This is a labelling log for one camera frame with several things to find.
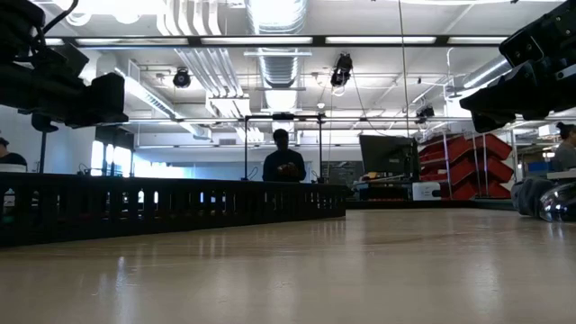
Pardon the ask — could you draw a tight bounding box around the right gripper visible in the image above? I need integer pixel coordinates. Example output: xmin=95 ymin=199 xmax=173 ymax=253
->
xmin=458 ymin=0 xmax=576 ymax=134

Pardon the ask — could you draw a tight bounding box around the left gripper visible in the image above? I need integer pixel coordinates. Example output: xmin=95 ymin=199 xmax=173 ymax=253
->
xmin=0 ymin=60 xmax=131 ymax=134

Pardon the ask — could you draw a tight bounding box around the black slotted cable duct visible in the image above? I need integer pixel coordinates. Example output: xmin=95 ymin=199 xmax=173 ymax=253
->
xmin=0 ymin=177 xmax=348 ymax=248

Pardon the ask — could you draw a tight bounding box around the red storage bin rack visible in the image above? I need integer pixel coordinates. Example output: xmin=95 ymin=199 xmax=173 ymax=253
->
xmin=418 ymin=131 xmax=515 ymax=201

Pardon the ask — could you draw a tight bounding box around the black ceiling spotlight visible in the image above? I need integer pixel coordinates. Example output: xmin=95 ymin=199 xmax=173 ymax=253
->
xmin=172 ymin=67 xmax=193 ymax=89
xmin=414 ymin=105 xmax=436 ymax=125
xmin=329 ymin=52 xmax=354 ymax=88

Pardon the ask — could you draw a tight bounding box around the person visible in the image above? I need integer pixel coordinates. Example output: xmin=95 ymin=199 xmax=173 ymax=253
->
xmin=0 ymin=136 xmax=29 ymax=174
xmin=262 ymin=128 xmax=308 ymax=183
xmin=551 ymin=121 xmax=576 ymax=173

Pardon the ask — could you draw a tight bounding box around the grey work glove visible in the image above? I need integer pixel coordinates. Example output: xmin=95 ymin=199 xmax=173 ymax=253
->
xmin=510 ymin=177 xmax=558 ymax=218

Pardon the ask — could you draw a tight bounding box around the white box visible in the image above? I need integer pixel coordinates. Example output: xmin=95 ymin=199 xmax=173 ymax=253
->
xmin=410 ymin=181 xmax=443 ymax=202

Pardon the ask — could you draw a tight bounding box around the black computer monitor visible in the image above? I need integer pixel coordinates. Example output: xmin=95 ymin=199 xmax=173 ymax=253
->
xmin=358 ymin=134 xmax=420 ymax=182

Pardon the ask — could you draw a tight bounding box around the black overhead light bar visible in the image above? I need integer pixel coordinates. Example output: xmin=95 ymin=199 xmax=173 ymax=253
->
xmin=44 ymin=34 xmax=509 ymax=49

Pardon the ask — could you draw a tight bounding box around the black stand frame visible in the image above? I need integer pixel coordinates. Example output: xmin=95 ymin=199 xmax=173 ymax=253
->
xmin=243 ymin=113 xmax=326 ymax=184
xmin=38 ymin=130 xmax=50 ymax=175

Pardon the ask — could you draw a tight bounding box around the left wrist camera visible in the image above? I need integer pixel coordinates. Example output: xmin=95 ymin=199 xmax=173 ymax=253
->
xmin=44 ymin=42 xmax=91 ymax=78

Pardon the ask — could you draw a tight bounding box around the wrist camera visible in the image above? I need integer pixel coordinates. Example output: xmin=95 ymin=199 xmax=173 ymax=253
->
xmin=499 ymin=30 xmax=546 ymax=68
xmin=44 ymin=42 xmax=91 ymax=78

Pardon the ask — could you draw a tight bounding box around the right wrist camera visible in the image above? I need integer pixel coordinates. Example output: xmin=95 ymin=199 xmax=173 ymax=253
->
xmin=499 ymin=30 xmax=546 ymax=68

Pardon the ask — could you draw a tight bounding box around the thin hanging cable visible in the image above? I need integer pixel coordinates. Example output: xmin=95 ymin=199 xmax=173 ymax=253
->
xmin=397 ymin=0 xmax=410 ymax=136

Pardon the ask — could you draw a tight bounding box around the black aluminium table frame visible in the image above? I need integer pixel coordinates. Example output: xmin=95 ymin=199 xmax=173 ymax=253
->
xmin=345 ymin=199 xmax=514 ymax=212

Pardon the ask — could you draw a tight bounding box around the silver ventilation duct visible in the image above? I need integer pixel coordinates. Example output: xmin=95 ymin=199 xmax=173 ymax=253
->
xmin=245 ymin=0 xmax=310 ymax=112

